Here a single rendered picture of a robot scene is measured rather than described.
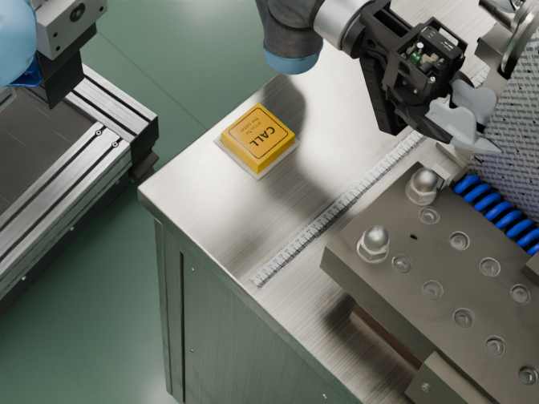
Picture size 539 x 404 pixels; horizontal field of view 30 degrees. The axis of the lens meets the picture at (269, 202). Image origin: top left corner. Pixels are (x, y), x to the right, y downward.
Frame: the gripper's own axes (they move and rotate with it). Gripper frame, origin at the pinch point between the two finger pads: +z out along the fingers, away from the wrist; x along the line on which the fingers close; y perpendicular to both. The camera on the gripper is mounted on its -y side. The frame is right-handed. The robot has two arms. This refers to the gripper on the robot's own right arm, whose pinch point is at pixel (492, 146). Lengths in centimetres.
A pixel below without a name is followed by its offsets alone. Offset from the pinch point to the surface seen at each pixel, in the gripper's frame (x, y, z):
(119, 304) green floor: -18, -109, -52
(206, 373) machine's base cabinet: -26, -66, -18
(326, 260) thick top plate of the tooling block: -19.9, -8.9, -5.3
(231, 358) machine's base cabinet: -26, -48, -13
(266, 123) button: -8.2, -16.6, -25.8
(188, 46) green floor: 39, -109, -91
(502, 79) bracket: 7.8, 0.1, -4.8
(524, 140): -0.3, 5.0, 2.9
